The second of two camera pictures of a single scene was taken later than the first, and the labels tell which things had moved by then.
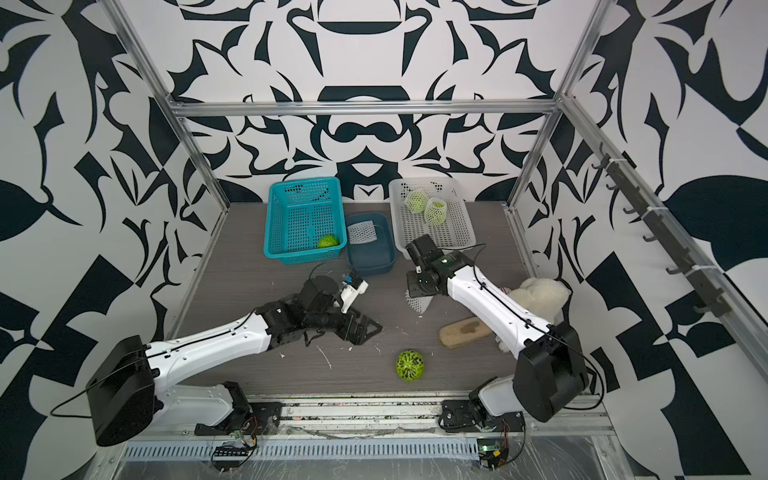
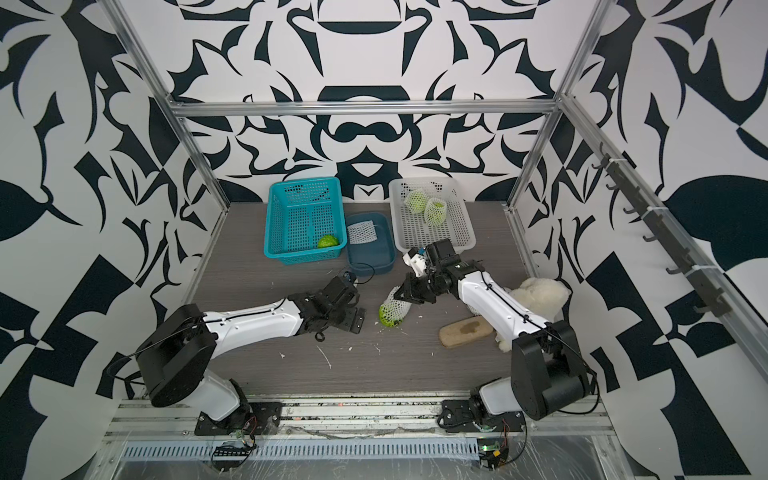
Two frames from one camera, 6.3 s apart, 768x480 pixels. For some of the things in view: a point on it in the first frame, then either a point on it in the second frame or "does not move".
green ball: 435,211 does not move
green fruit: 415,201 does not move
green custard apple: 328,241 does not move
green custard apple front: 410,365 → 386,320
